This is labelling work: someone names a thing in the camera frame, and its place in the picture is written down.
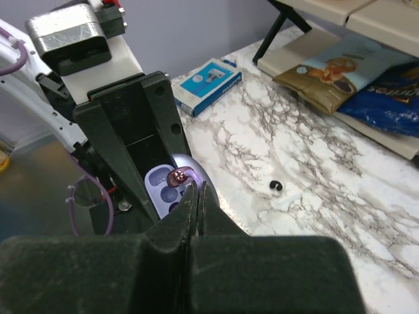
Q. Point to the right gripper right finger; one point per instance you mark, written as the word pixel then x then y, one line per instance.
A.
pixel 232 272

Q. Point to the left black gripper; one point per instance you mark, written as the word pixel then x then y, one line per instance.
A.
pixel 130 110

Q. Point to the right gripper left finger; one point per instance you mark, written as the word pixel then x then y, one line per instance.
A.
pixel 134 273

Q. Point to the blue-purple earbud charging case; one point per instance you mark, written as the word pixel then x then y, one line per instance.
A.
pixel 164 198

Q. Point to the purple earbud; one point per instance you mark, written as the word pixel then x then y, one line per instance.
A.
pixel 183 175

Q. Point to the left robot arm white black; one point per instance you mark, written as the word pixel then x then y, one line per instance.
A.
pixel 53 98

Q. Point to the blue razor package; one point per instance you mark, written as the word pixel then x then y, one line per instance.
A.
pixel 205 85

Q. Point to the black earbud upper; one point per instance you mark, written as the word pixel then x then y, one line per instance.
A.
pixel 276 185

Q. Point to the brown chips bag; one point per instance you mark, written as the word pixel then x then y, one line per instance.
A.
pixel 330 78

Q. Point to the blue doritos bag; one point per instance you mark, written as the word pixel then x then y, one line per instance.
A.
pixel 389 103

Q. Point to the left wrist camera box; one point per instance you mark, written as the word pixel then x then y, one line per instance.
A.
pixel 69 39

